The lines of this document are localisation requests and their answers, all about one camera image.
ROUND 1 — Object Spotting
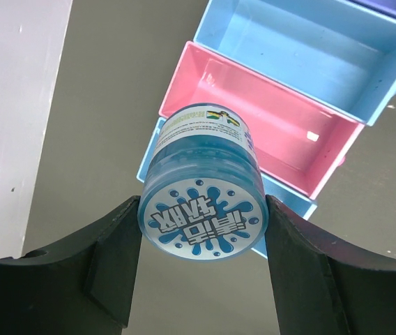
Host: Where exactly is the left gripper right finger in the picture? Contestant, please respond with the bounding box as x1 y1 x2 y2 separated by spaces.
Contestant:
266 195 396 334

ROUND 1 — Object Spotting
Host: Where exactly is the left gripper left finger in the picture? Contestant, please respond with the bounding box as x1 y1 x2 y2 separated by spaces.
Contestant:
0 196 142 334

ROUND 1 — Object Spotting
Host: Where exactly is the light blue bin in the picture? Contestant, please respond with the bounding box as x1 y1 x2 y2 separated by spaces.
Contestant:
194 1 396 126
136 117 319 260

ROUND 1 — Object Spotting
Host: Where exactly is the pink plastic bin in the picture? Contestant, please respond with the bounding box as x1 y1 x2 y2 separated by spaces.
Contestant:
158 41 364 200

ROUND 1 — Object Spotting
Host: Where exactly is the blue slime jar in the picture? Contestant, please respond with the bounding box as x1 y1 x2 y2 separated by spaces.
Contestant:
137 103 268 262

